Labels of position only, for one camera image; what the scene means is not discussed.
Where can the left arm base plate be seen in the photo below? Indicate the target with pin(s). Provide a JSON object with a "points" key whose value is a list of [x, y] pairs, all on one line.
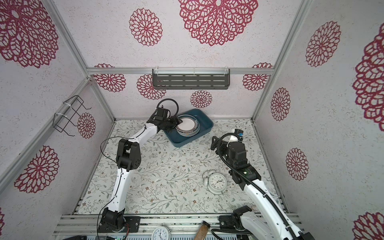
{"points": [[120, 225]]}

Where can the green Hao Wei plate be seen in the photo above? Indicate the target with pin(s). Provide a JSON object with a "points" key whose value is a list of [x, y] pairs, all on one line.
{"points": [[188, 128]]}

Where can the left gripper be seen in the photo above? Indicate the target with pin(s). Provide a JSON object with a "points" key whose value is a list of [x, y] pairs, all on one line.
{"points": [[176, 121]]}

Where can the grey wall shelf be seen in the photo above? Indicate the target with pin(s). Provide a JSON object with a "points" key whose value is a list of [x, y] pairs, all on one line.
{"points": [[194, 79]]}

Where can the black wire rack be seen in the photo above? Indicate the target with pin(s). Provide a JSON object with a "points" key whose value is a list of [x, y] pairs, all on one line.
{"points": [[62, 120]]}

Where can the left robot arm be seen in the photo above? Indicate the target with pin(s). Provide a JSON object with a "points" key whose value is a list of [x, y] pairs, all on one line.
{"points": [[128, 159]]}

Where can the plain green-rim plate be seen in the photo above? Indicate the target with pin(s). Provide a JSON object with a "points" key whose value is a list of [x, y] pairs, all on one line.
{"points": [[183, 118]]}

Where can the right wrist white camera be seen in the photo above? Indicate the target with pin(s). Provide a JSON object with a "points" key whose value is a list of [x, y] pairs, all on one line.
{"points": [[236, 136]]}

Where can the brown cork-top bottle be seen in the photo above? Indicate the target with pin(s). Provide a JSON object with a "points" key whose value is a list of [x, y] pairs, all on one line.
{"points": [[202, 231]]}

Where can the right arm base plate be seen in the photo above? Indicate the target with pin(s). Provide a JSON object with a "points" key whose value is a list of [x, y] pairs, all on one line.
{"points": [[230, 223]]}

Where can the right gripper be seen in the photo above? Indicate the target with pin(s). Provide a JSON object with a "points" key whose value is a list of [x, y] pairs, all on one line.
{"points": [[215, 144]]}

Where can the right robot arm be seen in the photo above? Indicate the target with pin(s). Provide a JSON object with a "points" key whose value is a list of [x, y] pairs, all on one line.
{"points": [[276, 224]]}

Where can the teal plastic bin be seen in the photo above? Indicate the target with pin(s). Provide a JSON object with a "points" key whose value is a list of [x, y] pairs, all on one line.
{"points": [[206, 125]]}

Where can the white clock at front edge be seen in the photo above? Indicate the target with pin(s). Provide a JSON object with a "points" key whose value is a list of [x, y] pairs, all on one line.
{"points": [[161, 233]]}

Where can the white alarm clock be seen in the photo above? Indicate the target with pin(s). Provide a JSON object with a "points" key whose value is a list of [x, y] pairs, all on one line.
{"points": [[215, 182]]}

